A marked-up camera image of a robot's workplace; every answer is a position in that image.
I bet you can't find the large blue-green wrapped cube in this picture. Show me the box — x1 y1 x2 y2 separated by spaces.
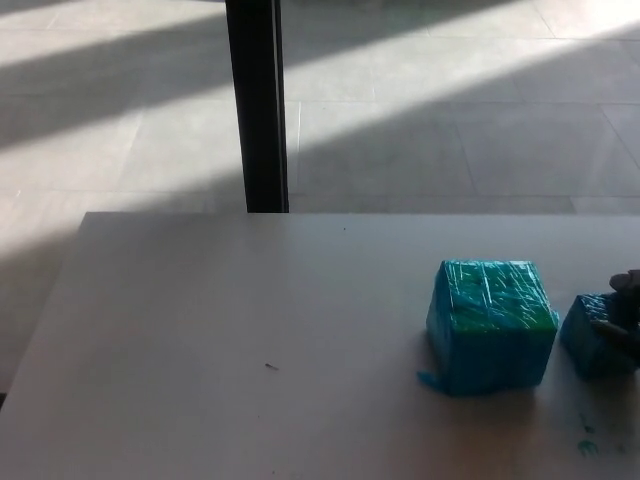
416 258 559 399

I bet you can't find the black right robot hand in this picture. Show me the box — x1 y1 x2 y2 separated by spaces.
591 268 640 343

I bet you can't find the black vertical post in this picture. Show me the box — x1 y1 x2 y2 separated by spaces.
224 0 291 215

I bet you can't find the small blue cube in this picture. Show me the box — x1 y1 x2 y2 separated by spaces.
558 293 640 380

